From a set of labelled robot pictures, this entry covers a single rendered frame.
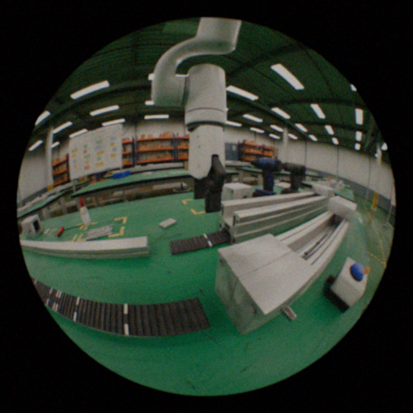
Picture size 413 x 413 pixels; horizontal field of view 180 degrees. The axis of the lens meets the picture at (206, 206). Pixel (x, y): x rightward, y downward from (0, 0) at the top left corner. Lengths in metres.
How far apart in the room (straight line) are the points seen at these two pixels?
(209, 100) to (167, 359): 0.40
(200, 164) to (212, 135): 0.06
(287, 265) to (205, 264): 0.17
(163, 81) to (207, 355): 0.41
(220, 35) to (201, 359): 0.51
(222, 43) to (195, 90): 0.14
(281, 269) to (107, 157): 3.09
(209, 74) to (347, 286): 0.45
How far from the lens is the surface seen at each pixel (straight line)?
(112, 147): 3.07
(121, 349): 0.23
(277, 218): 0.37
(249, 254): 0.16
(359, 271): 0.29
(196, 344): 0.20
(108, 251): 0.33
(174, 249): 0.32
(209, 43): 0.31
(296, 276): 0.16
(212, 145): 0.23
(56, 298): 0.31
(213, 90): 0.27
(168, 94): 0.27
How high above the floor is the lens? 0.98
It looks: 21 degrees down
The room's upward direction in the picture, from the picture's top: straight up
